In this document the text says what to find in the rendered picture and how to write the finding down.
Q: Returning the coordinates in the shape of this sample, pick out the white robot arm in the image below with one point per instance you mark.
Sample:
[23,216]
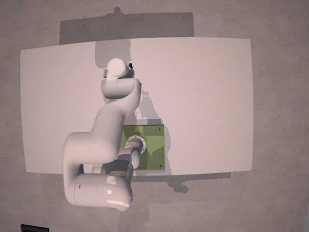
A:
[101,147]

